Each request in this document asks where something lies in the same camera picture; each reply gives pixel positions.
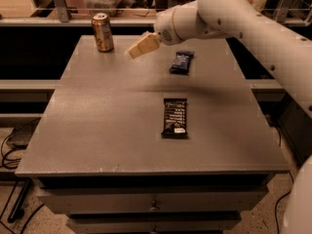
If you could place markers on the orange soda can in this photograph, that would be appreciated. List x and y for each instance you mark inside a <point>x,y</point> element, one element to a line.
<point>102,31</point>

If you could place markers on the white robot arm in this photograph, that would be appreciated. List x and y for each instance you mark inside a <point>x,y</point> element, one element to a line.
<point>285,54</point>

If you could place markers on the metal railing shelf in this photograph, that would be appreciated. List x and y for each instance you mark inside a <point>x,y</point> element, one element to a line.
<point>46,12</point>

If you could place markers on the blue snack bar wrapper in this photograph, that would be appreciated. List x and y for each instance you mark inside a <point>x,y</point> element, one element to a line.
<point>181,62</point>

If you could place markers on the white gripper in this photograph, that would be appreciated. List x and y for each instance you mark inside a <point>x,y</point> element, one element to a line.
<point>165,27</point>

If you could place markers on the grey drawer cabinet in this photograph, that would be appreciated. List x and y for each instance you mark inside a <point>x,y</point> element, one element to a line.
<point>98,155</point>

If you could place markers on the black snack bar wrapper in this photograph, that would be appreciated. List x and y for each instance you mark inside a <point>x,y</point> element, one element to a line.
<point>175,114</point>

